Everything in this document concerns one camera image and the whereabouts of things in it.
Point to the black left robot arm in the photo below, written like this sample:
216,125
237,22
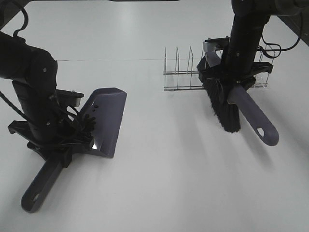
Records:
31,70

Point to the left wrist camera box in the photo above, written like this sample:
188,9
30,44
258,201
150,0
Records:
69,98

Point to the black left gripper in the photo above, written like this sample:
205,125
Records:
52,130

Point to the pile of coffee beans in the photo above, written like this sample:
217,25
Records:
88,123

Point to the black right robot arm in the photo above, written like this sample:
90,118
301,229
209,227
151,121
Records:
250,18

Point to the chrome wire rack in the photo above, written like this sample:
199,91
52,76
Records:
181,73

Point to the purple hand brush black bristles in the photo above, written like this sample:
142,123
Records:
228,104

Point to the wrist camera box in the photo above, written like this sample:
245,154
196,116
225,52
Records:
215,44
69,98

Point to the purple plastic dustpan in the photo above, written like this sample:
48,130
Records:
107,106

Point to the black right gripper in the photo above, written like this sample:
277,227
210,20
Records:
237,67

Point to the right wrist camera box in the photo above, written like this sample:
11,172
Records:
215,44

